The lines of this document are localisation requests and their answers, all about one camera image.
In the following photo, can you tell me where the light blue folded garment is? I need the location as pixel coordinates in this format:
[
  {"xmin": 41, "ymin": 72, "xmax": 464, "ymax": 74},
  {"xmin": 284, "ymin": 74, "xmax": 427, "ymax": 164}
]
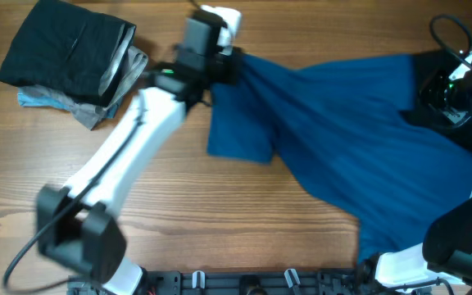
[{"xmin": 17, "ymin": 91, "xmax": 123, "ymax": 119}]

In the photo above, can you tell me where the blue t-shirt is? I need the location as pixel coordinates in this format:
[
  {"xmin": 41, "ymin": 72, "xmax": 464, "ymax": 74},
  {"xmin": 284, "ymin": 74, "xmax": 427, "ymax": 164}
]
[{"xmin": 207, "ymin": 51, "xmax": 472, "ymax": 260}]

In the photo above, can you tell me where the grey folded garment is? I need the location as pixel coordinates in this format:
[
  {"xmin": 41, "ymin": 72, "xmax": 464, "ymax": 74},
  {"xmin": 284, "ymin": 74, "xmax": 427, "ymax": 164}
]
[{"xmin": 18, "ymin": 25, "xmax": 148, "ymax": 129}]

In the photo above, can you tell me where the black garment at right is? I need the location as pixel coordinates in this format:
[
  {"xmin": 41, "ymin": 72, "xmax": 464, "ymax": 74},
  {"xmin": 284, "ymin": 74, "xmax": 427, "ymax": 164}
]
[{"xmin": 402, "ymin": 50, "xmax": 472, "ymax": 153}]

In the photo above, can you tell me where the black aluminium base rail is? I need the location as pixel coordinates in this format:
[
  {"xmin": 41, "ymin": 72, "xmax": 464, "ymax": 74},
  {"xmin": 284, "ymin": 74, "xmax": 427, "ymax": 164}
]
[{"xmin": 66, "ymin": 268, "xmax": 433, "ymax": 295}]

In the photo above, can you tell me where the black folded garment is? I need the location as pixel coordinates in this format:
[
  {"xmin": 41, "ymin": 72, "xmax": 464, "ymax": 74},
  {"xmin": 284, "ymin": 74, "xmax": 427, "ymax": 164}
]
[{"xmin": 0, "ymin": 0, "xmax": 136, "ymax": 106}]

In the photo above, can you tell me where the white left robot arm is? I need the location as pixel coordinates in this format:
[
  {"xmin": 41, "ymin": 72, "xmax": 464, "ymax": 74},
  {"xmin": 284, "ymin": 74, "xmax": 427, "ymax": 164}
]
[{"xmin": 36, "ymin": 48, "xmax": 243, "ymax": 294}]

